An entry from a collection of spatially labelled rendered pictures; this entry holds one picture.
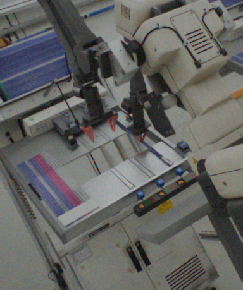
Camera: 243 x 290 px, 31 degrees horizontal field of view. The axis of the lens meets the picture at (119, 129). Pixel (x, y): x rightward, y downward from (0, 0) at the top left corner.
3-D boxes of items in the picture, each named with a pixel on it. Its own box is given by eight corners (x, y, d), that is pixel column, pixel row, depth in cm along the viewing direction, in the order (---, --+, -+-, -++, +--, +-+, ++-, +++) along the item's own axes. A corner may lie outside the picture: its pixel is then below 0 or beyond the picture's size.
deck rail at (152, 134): (192, 167, 205) (192, 157, 201) (189, 169, 204) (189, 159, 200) (109, 104, 254) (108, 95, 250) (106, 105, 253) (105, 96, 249)
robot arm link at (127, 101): (134, 98, 197) (149, 94, 202) (119, 88, 205) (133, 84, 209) (131, 120, 203) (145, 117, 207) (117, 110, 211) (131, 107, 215)
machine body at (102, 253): (225, 286, 229) (171, 182, 230) (116, 371, 201) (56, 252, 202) (170, 273, 289) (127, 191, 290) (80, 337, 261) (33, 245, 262)
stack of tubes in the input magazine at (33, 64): (91, 65, 243) (69, 23, 243) (7, 100, 223) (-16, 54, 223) (85, 72, 254) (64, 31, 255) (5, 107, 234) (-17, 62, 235)
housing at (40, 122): (111, 110, 251) (107, 89, 242) (35, 146, 232) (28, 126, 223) (103, 104, 257) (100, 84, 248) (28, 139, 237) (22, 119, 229)
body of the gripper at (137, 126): (127, 129, 211) (125, 117, 207) (143, 121, 215) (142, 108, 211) (135, 136, 207) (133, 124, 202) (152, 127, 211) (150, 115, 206)
